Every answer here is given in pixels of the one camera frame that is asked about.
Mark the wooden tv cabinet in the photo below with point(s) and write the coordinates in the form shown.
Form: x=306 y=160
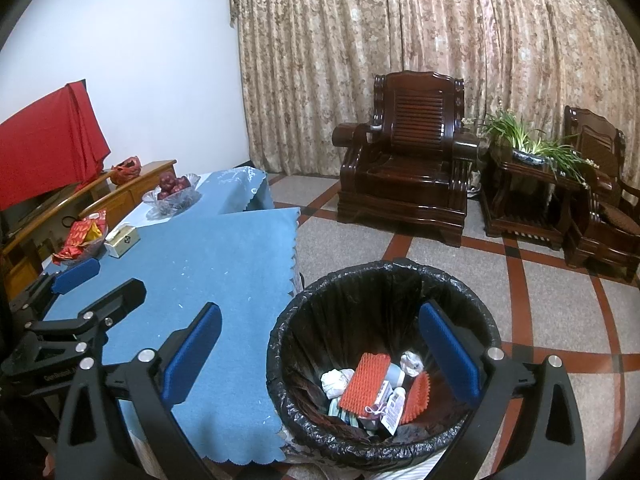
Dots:
x=155 y=172

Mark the green potted plant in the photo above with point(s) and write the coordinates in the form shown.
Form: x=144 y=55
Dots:
x=525 y=152

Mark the beige patterned curtain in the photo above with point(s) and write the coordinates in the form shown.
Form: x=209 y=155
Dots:
x=400 y=50

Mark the orange foam net sleeve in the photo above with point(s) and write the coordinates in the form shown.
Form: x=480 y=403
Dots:
x=417 y=397
x=365 y=382

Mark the red cloth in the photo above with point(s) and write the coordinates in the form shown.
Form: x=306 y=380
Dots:
x=50 y=140

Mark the knotted white bundle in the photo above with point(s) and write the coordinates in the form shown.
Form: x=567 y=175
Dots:
x=337 y=384

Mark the white toothpaste carton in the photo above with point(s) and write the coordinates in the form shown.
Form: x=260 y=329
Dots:
x=392 y=421

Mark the dark wooden side table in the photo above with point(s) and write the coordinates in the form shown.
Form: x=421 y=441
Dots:
x=525 y=195

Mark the wooden chair with curved back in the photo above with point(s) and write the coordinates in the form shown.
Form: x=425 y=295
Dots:
x=112 y=202
x=55 y=210

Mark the black waste bin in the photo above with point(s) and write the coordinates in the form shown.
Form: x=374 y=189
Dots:
x=310 y=335

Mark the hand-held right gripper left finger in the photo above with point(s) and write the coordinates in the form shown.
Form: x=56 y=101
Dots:
x=192 y=355

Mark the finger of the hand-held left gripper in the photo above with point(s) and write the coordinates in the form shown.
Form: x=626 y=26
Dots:
x=120 y=300
x=75 y=275

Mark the pile of red snack packets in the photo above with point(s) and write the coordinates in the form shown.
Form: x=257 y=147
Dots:
x=80 y=237

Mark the black television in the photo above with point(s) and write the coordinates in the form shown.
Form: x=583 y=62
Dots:
x=30 y=215

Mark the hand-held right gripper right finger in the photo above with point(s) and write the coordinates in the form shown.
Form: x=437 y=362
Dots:
x=450 y=355

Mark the glass snack bowl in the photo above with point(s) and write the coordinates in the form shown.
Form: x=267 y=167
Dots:
x=92 y=252

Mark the white tissue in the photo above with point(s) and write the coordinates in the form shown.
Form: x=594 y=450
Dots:
x=412 y=364

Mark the tissue box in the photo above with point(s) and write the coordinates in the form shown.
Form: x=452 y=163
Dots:
x=122 y=242

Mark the white trash bin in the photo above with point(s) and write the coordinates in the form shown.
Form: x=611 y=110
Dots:
x=415 y=467

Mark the red apple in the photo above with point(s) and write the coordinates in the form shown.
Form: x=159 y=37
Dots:
x=166 y=180
x=182 y=185
x=164 y=195

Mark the glass fruit bowl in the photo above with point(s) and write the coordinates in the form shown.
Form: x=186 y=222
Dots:
x=170 y=205

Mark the dark wooden cushioned armchair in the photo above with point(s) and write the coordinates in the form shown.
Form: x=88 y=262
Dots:
x=600 y=200

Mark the dark wooden slatted armchair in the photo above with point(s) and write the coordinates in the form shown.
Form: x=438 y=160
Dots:
x=405 y=170

